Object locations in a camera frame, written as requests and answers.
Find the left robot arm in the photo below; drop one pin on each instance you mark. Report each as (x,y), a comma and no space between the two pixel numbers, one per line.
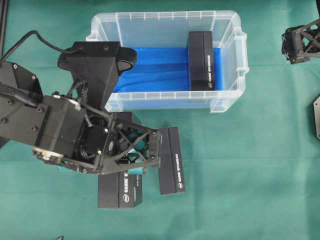
(20,90)

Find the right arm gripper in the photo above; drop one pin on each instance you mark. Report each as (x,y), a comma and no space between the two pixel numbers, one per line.
(301,43)

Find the black RealSense D415 box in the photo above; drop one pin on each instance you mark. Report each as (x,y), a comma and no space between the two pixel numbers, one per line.
(171,171)

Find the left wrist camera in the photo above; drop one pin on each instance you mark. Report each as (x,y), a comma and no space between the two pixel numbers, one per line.
(95,67)

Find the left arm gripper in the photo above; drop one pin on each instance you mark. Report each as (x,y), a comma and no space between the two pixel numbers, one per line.
(75,136)

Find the clear plastic storage case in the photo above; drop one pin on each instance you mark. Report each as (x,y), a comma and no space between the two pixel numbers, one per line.
(170,29)

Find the green table cloth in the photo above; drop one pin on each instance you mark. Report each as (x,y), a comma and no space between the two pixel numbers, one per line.
(251,173)

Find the black table frame rail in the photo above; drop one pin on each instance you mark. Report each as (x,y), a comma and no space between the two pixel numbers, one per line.
(4,5)

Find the blue cloth in case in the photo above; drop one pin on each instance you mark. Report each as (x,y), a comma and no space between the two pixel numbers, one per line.
(163,70)

